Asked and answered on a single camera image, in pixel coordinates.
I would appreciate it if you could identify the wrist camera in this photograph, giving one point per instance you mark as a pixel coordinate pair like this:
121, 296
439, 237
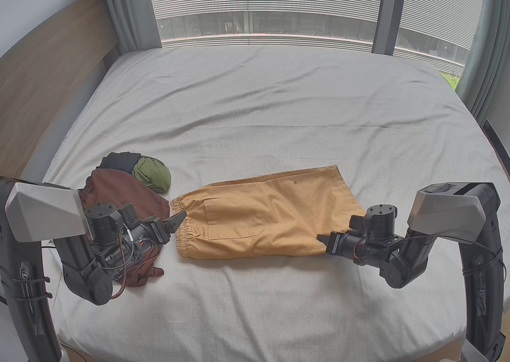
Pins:
128, 213
357, 223

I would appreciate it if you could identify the brown garment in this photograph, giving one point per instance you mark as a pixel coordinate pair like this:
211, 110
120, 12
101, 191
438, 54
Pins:
119, 189

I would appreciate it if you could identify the black garment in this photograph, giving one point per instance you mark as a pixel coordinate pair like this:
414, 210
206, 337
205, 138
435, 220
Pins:
115, 161

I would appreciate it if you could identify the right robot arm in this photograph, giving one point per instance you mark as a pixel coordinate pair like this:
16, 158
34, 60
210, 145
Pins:
446, 209

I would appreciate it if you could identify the grey-green curtain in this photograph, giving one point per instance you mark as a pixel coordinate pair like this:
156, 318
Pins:
486, 54
119, 2

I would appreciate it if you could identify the green garment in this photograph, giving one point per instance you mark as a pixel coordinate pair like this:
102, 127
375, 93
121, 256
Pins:
153, 175

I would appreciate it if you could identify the bed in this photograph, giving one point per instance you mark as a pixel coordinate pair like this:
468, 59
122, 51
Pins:
259, 93

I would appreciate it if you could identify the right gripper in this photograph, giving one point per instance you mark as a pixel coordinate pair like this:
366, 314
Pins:
344, 245

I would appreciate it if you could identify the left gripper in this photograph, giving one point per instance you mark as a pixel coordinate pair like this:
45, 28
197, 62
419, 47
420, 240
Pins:
151, 235

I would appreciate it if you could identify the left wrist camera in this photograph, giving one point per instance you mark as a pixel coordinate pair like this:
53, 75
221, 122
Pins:
128, 213

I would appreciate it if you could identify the tan shorts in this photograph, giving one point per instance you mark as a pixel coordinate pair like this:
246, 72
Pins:
271, 217

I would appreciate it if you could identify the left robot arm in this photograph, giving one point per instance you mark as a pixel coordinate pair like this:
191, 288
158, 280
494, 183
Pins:
44, 209

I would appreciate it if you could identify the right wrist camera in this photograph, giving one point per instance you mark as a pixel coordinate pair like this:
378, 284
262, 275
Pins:
357, 223

